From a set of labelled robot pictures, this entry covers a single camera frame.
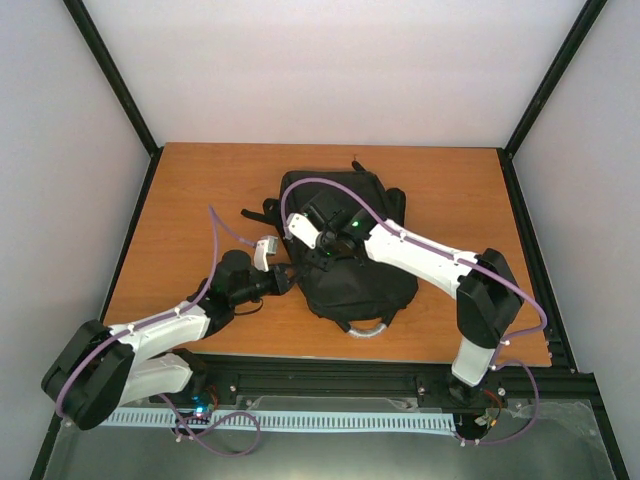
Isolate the black frame post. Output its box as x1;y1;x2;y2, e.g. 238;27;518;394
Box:
503;0;609;156
62;0;164;159

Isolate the black student backpack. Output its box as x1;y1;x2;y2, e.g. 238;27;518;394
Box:
241;160;418;339

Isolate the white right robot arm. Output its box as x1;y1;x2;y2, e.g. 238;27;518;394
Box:
285;186;524;388

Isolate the left black frame post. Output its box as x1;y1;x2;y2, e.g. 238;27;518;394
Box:
62;0;164;159

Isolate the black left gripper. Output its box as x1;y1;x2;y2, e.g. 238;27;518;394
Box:
232;263;306;307

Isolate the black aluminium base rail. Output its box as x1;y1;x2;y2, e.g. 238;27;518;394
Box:
186;352;601;411

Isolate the light blue cable duct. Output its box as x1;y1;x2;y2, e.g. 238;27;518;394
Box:
102;407;456;436

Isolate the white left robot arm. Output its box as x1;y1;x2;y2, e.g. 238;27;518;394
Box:
41;250;293;430

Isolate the right black frame post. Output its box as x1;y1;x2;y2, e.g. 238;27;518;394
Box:
503;0;609;156

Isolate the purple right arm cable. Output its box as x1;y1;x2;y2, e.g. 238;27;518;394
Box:
279;177;547;446

